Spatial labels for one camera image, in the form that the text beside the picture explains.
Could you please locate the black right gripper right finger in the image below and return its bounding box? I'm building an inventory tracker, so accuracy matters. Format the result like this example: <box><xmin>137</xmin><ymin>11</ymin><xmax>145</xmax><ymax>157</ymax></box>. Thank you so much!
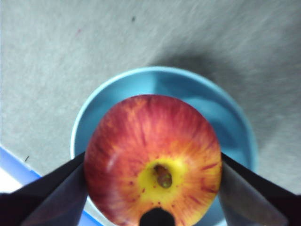
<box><xmin>218</xmin><ymin>153</ymin><xmax>301</xmax><ymax>226</ymax></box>

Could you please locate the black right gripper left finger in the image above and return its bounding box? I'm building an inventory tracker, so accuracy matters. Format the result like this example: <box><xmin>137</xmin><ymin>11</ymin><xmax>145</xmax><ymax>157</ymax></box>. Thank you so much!
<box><xmin>0</xmin><ymin>152</ymin><xmax>89</xmax><ymax>226</ymax></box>

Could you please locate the red yellow apple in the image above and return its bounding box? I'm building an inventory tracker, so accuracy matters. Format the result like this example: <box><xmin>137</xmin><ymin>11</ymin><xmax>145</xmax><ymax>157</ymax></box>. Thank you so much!
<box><xmin>84</xmin><ymin>94</ymin><xmax>223</xmax><ymax>226</ymax></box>

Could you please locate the blue ribbed bowl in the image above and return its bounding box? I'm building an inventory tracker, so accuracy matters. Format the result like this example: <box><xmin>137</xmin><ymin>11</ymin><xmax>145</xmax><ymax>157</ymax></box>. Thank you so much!
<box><xmin>70</xmin><ymin>66</ymin><xmax>258</xmax><ymax>226</ymax></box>

